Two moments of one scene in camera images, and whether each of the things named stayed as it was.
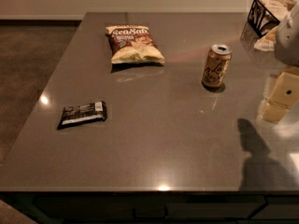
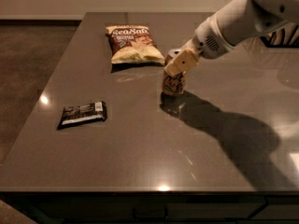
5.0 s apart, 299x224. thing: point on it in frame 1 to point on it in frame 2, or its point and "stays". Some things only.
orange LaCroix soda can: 217,65 to 173,85
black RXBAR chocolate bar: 81,114 stays
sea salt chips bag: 133,44 stays
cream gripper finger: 283,96 to 208,40
